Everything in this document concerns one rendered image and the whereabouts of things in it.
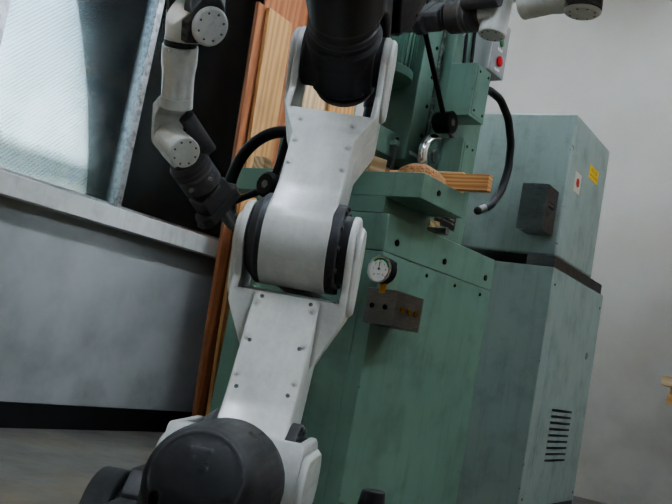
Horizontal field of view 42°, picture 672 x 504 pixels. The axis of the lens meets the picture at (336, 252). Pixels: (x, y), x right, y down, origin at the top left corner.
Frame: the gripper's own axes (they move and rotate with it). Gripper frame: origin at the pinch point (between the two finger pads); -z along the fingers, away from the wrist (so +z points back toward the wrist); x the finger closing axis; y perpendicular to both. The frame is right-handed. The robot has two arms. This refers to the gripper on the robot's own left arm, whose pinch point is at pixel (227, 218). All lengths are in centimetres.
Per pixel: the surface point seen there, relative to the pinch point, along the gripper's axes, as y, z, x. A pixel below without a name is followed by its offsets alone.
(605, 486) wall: 9, -273, 84
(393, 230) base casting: -23.1, -21.6, 22.5
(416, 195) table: -28.4, -15.2, 28.9
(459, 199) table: -28, -29, 41
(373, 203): -17.5, -16.4, 25.1
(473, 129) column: -3, -44, 80
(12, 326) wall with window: 127, -54, -31
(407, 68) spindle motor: -3, -10, 66
